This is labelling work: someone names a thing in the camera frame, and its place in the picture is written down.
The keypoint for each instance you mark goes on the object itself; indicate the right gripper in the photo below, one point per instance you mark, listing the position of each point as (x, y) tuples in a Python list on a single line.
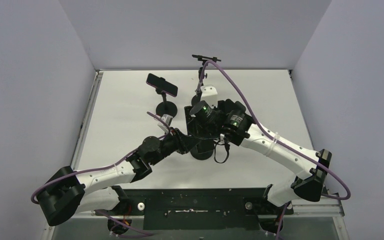
[(194, 124)]

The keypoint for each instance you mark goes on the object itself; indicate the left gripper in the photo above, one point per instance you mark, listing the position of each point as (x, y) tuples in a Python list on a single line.
[(185, 143)]

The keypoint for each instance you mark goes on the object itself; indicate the black phone stand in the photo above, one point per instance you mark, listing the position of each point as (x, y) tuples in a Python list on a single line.
[(165, 107), (201, 156)]

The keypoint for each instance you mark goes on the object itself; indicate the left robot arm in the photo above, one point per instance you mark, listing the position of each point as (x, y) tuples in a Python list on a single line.
[(68, 191)]

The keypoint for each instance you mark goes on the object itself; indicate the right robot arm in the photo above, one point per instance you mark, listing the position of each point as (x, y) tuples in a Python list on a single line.
[(228, 123)]

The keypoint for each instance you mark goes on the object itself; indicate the tall empty phone stand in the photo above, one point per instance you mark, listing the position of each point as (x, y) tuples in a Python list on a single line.
[(201, 76)]

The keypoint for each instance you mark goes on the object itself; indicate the dark blue phone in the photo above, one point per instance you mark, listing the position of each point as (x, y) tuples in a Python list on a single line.
[(229, 106)]

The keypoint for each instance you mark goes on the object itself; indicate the magenta edged phone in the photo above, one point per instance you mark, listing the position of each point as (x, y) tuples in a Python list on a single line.
[(160, 83)]

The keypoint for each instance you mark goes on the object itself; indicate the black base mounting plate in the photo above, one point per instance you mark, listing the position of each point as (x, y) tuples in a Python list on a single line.
[(197, 209)]

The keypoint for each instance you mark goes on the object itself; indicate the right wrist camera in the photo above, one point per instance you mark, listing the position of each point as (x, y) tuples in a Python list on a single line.
[(209, 94)]

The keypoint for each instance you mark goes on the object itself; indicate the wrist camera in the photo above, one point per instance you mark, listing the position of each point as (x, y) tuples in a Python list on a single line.
[(209, 94), (164, 123)]

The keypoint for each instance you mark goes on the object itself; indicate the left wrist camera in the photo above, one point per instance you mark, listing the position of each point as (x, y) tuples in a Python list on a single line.
[(164, 123)]

